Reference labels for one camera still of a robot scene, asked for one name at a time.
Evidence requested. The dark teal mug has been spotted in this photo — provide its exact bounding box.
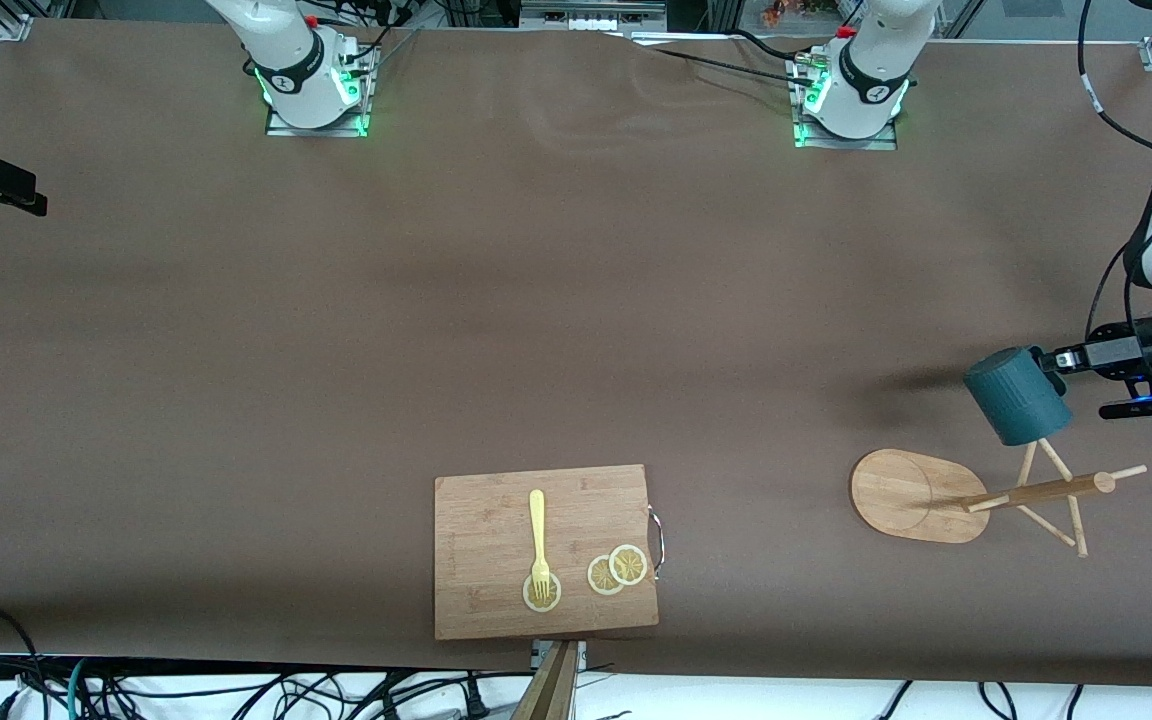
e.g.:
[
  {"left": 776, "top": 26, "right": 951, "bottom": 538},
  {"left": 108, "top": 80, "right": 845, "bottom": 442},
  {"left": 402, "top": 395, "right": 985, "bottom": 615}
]
[{"left": 964, "top": 346, "right": 1074, "bottom": 447}]

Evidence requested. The wooden mug rack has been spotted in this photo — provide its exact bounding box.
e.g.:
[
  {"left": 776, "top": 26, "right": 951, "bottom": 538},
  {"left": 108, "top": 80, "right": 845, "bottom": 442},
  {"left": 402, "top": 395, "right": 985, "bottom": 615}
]
[{"left": 850, "top": 435, "right": 1148, "bottom": 558}]

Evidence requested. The brown table cover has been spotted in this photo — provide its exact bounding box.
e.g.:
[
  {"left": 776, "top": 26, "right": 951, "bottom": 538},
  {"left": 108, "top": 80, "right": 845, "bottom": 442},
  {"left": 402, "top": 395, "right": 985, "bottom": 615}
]
[{"left": 0, "top": 18, "right": 1152, "bottom": 689}]

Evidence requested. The orange background object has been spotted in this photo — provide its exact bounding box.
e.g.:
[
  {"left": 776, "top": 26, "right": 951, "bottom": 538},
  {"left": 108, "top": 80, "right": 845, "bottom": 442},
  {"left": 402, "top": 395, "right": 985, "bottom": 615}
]
[{"left": 762, "top": 0, "right": 837, "bottom": 28}]

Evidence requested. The lemon slice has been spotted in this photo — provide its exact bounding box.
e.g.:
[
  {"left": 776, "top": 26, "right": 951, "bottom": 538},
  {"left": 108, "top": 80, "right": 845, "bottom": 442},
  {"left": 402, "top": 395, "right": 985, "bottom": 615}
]
[
  {"left": 587, "top": 555, "right": 627, "bottom": 597},
  {"left": 608, "top": 544, "right": 649, "bottom": 587},
  {"left": 522, "top": 572, "right": 563, "bottom": 613}
]

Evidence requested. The yellow plastic fork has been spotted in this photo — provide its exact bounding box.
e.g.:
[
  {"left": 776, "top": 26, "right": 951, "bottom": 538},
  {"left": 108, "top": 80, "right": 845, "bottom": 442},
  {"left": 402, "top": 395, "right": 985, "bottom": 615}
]
[{"left": 529, "top": 489, "right": 552, "bottom": 606}]

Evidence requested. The silver background device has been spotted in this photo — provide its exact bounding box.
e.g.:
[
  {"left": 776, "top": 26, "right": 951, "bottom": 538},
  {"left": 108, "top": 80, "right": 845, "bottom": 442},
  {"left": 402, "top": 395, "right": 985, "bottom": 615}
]
[{"left": 521, "top": 0, "right": 667, "bottom": 33}]

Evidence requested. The wooden cutting board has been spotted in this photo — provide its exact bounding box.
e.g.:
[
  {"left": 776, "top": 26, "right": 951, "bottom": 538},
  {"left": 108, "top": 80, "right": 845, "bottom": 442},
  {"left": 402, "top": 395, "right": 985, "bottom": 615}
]
[{"left": 434, "top": 464, "right": 660, "bottom": 641}]

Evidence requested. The wooden beam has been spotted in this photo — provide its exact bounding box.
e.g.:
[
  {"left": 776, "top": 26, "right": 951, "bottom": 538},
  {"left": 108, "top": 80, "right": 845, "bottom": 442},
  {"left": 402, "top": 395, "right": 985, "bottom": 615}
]
[{"left": 511, "top": 642, "right": 579, "bottom": 720}]

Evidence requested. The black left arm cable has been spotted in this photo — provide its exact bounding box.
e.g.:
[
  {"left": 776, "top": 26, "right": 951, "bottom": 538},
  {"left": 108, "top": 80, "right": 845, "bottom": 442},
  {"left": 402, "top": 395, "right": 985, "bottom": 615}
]
[{"left": 1078, "top": 0, "right": 1152, "bottom": 346}]

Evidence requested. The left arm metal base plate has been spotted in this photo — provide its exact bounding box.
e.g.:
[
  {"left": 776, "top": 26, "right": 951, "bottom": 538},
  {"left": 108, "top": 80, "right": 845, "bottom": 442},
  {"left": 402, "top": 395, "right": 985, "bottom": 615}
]
[{"left": 792, "top": 55, "right": 899, "bottom": 151}]

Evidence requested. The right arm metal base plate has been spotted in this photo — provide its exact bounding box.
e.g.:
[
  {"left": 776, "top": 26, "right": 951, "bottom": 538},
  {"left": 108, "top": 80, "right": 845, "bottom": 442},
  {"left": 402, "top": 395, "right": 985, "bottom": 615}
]
[{"left": 266, "top": 45, "right": 373, "bottom": 138}]

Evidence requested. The black cable on table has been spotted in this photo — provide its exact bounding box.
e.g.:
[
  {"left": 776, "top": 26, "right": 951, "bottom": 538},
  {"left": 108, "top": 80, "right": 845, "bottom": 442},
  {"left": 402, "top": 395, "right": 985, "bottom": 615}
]
[{"left": 626, "top": 33, "right": 817, "bottom": 89}]

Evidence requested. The small metal bracket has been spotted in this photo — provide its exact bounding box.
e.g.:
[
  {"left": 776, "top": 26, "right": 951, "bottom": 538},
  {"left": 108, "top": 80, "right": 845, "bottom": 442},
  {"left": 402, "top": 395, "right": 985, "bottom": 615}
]
[{"left": 531, "top": 640, "right": 588, "bottom": 673}]

